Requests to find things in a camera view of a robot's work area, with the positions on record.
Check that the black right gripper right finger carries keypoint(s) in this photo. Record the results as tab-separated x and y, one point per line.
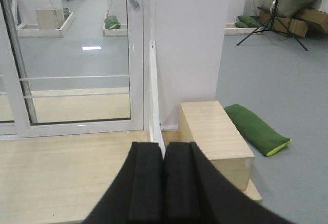
196	192

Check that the green sandbags by wall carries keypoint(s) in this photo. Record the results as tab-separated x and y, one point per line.
247	22

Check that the black tripod stand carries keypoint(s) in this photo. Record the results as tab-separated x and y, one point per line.
268	26

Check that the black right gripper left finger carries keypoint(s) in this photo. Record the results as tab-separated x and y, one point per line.
135	195

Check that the light wooden box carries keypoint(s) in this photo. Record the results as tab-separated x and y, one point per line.
207	124

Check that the brown cardboard boxes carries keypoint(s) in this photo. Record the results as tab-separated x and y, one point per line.
303	21

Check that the green sandbag on floor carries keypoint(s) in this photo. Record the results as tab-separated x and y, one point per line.
256	131

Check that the white framed transparent sliding door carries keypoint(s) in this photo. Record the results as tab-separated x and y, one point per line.
64	73

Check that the green sandbag behind door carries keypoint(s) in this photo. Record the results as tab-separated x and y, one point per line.
111	22

